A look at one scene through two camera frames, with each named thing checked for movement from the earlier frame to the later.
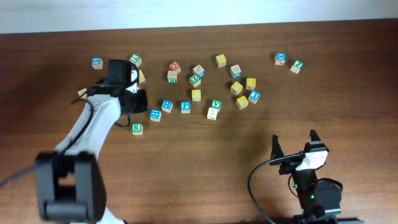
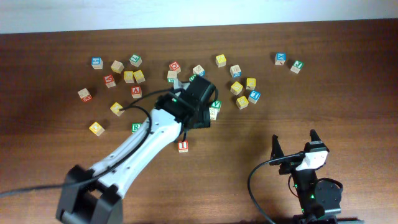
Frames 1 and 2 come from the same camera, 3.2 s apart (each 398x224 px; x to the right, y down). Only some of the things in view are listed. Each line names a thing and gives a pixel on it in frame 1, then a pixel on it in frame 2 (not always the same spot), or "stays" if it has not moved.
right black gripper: [290, 163] stays
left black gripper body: [140, 102] to [206, 122]
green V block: [216, 104] stays
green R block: [137, 129] stays
